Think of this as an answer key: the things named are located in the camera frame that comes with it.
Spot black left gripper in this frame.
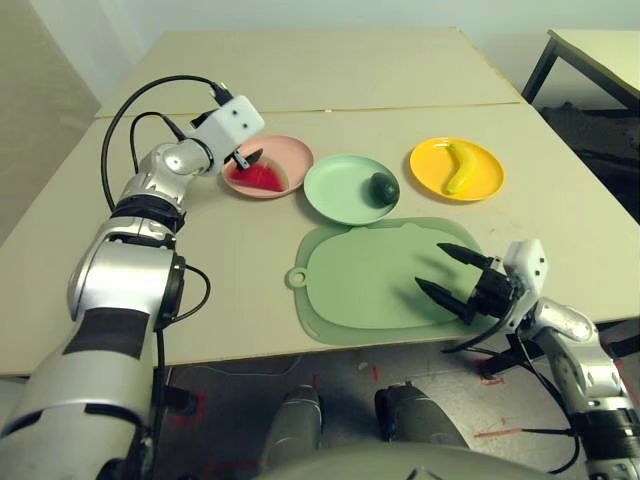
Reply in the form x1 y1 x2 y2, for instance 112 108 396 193
230 147 265 171

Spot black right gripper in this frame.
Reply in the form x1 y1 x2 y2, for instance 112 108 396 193
413 242 521 326

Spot red watermelon slice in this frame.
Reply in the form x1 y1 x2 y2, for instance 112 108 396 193
227 158 294 194

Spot yellow banana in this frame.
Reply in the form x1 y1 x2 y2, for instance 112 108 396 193
444 142 479 196

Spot dark green avocado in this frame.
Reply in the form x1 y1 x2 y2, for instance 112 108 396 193
368 172 399 206

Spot pink plastic plate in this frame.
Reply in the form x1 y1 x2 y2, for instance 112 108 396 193
221 133 315 201

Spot mint green plastic plate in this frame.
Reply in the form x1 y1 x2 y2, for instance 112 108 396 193
303 153 401 226

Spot green cutting board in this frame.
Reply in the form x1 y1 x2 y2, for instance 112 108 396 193
284 215 489 346

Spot black table foot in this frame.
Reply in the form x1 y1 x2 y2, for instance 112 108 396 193
164 369 199 414
482 324 640 376

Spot yellow plastic plate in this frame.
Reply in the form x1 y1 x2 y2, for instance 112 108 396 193
409 137 506 202

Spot grey robot right leg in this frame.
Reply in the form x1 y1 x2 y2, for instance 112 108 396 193
373 382 469 449

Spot grey robot leg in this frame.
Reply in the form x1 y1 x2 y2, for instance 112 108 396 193
262 384 322 471
373 382 469 449

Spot grey robot torso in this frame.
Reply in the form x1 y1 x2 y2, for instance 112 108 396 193
259 439 551 480

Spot grey robot left leg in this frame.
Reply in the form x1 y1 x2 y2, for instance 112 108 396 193
262 384 322 471

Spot black-framed side table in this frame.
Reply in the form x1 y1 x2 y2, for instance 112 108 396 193
521 28 640 109

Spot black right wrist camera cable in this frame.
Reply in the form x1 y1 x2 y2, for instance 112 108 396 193
439 317 516 355

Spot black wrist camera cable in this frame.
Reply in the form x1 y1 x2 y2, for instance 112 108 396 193
99 74 232 214
439 317 516 355

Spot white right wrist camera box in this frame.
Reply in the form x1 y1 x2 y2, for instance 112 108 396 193
502 238 546 331

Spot thin black left gripper cable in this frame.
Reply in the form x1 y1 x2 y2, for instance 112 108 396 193
129 112 185 174

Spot black left wrist camera cable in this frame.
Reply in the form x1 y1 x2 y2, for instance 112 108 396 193
99 74 232 214

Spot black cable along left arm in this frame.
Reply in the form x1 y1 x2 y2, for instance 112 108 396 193
152 263 212 421

